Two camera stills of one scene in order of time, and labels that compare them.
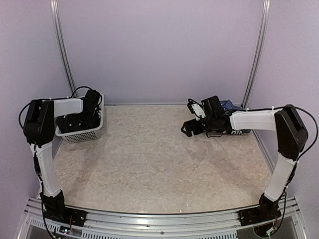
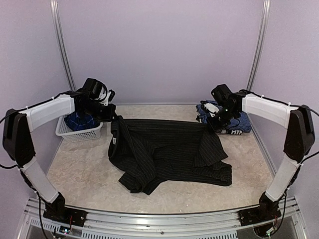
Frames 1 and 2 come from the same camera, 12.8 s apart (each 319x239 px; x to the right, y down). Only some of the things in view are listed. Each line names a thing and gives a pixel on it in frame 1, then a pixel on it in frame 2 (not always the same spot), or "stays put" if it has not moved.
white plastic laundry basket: [87, 135] stays put
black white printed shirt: [230, 132] stays put
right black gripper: [187, 124] → [214, 126]
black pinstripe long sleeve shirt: [88, 118] → [149, 151]
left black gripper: [91, 122] → [110, 113]
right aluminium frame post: [266, 5] stays put
